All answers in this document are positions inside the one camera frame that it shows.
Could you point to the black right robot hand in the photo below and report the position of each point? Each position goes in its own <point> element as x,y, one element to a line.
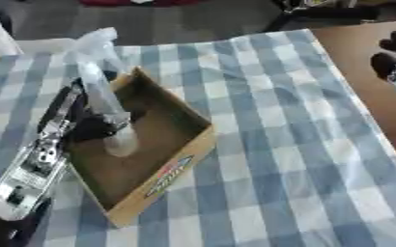
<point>388,62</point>

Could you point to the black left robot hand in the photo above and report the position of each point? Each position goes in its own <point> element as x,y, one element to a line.
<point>94,128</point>

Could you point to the clear plastic bottle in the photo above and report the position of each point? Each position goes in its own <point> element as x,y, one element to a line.
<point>119,141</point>

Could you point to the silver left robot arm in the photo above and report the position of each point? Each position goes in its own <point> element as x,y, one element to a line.
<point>29,173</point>

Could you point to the tan cardboard box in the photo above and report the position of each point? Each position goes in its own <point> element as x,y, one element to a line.
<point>151,144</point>

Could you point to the black tripod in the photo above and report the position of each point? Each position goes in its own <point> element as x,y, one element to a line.
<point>325,13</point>

